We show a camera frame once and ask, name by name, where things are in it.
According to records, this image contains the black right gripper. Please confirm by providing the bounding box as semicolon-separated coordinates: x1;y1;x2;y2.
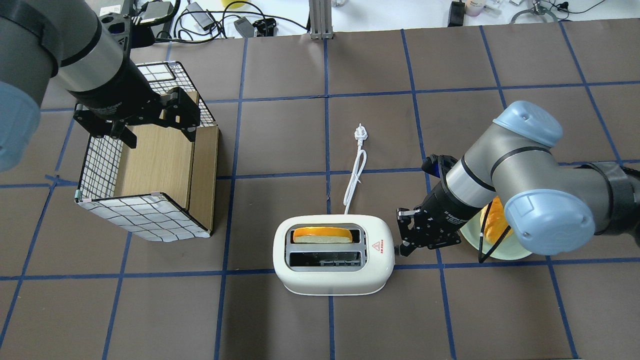
394;200;462;256

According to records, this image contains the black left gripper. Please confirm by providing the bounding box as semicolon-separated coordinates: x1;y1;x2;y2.
73;86;201;149

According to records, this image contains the white two-slot toaster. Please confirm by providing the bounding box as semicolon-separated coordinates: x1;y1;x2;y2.
272;214;394;296

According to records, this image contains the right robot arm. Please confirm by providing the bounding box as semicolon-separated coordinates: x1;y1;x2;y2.
395;100;640;256

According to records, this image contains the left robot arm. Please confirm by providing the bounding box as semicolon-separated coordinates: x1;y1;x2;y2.
1;0;220;242

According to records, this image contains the toast slice in toaster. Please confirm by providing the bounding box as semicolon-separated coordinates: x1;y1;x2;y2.
291;227;354;244

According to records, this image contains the grid-patterned wooden storage box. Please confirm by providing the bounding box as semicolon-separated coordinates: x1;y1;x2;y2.
74;61;220;242

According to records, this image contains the golden triangular pastry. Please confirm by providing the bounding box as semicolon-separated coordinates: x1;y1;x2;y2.
480;196;514;245

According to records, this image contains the light green plate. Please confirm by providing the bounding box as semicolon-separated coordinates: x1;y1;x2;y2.
461;212;531;261

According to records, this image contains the black power adapter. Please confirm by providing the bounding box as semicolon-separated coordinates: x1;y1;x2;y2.
446;0;466;27

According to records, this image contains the white toaster power cable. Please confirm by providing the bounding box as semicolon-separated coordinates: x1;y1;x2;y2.
343;123;369;216

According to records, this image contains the aluminium frame post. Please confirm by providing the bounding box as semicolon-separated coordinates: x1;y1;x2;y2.
308;0;334;40

